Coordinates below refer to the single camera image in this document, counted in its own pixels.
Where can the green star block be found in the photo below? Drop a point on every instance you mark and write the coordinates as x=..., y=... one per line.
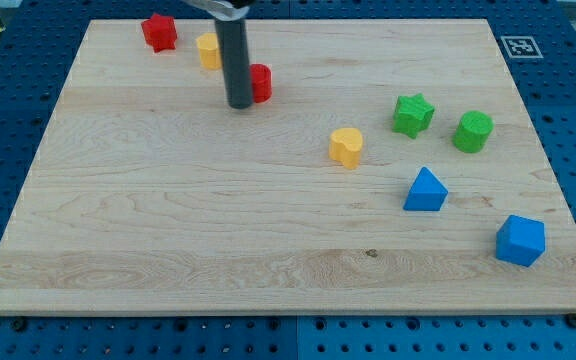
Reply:
x=412, y=115

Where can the blue triangle block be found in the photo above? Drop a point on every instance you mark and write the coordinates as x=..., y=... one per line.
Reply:
x=427, y=193

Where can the silver metal rod mount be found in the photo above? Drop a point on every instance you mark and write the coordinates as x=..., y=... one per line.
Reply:
x=224, y=10

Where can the red cylinder block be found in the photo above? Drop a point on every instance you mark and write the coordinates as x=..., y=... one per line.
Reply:
x=261, y=79

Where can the green cylinder block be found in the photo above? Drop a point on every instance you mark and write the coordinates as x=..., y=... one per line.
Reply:
x=473, y=131

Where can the yellow cylinder block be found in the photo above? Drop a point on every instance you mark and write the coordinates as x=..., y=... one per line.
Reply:
x=209, y=52

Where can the blue cube block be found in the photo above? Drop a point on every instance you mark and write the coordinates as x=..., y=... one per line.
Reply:
x=520, y=241

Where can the white fiducial marker tag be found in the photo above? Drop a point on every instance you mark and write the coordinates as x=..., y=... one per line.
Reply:
x=521, y=47

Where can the red star block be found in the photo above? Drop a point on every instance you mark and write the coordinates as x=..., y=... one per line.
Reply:
x=160, y=32

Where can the light wooden board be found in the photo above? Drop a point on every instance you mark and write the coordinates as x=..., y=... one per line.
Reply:
x=150, y=196

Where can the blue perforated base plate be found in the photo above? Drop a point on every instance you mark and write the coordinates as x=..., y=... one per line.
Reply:
x=36, y=51

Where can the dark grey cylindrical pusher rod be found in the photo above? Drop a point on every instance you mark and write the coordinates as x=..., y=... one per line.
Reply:
x=233, y=46

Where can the yellow heart block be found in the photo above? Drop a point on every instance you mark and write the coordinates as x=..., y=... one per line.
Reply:
x=345, y=147

